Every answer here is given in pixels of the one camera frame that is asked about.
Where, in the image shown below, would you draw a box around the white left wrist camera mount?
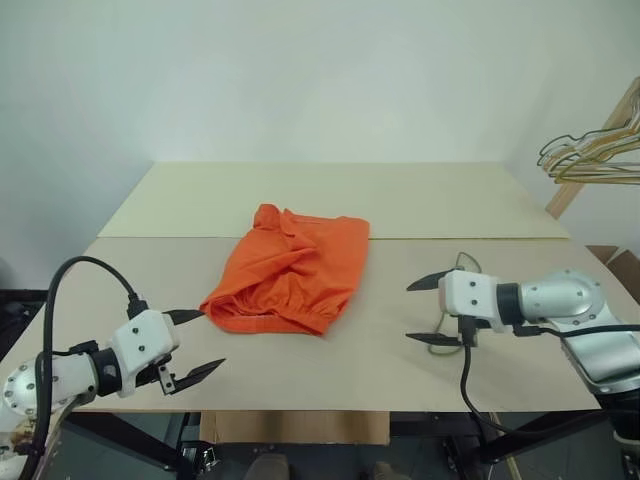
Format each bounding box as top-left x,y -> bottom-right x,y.
109,309 -> 182,399

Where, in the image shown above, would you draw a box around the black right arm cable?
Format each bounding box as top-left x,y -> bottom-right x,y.
458,322 -> 640,437

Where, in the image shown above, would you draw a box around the orange cloth shorts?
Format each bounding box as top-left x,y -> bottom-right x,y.
198,202 -> 372,337

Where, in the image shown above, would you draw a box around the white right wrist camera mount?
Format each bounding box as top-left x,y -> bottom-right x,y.
438,269 -> 514,334

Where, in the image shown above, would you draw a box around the black table frame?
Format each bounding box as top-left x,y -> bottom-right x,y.
63,411 -> 609,480

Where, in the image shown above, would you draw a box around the grey wire hanger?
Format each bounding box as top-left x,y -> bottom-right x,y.
537,79 -> 640,169

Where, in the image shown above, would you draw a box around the wooden clothes rack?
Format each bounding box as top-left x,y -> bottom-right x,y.
544,75 -> 640,219

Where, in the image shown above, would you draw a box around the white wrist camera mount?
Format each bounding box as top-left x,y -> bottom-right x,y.
109,309 -> 182,399
438,269 -> 514,334

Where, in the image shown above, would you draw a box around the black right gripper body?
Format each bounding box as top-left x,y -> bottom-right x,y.
457,314 -> 494,348

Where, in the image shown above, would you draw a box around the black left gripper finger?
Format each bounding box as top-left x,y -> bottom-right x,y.
162,308 -> 207,324
170,357 -> 228,396

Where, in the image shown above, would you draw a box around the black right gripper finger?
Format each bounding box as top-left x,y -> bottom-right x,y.
405,331 -> 464,348
406,269 -> 454,293

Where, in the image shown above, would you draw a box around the brown cardboard sheet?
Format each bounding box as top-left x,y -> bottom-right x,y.
199,410 -> 391,446

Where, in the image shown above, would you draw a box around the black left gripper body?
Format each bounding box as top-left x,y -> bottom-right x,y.
133,352 -> 179,397

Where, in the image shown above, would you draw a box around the brown cardboard box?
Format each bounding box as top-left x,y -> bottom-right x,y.
584,244 -> 640,302

